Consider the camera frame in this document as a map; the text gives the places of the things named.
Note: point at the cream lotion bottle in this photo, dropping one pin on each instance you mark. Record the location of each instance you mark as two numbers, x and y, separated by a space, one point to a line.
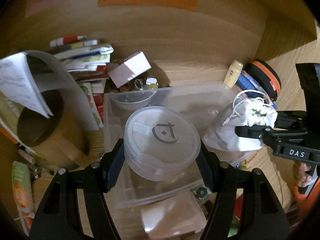
233 73

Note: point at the orange green tube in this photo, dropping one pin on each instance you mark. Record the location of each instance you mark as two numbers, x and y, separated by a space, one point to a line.
21 187

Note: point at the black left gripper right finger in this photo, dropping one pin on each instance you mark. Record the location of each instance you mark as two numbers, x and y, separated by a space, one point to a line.
262 216

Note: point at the bowl of trinkets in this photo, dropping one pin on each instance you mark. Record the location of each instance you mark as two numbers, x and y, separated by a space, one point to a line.
141 82

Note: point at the white flat plastic lid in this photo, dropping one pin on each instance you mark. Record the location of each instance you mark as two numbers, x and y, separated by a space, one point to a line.
173 216

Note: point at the right hand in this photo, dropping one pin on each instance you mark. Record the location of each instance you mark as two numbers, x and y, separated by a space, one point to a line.
301 178

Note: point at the open white paper booklet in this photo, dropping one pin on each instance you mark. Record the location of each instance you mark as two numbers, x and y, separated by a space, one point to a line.
25 76

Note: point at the black orange zipper case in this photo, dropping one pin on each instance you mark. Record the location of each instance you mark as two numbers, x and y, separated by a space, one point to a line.
267 78

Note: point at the red white glue stick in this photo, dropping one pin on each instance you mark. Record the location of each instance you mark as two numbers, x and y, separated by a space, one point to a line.
66 40

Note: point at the blue patchwork pencil case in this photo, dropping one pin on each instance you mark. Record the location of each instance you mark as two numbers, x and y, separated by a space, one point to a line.
246 82

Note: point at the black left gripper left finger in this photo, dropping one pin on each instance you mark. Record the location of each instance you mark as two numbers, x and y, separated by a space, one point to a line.
58 215

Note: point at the clear plastic storage bin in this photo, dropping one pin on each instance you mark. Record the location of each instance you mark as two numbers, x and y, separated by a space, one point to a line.
199 104

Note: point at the round translucent plastic container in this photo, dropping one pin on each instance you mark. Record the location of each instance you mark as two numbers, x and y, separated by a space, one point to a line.
159 143

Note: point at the small clear bowl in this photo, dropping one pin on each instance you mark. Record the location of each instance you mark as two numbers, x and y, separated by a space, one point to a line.
134 100

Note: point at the white drawstring pouch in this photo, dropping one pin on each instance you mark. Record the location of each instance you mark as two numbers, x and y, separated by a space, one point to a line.
249 108

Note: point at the white pink small box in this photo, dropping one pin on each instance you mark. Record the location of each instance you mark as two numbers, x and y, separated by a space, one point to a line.
133 66

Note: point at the stack of books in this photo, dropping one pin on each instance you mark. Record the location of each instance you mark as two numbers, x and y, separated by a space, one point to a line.
85 62

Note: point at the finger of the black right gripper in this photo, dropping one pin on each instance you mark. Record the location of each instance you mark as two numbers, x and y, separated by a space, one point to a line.
255 132
291 120

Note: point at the orange printed box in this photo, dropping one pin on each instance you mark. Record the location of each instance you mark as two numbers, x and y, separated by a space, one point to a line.
6 131

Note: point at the brown cylindrical tin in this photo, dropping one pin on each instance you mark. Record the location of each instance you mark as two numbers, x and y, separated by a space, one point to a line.
57 139

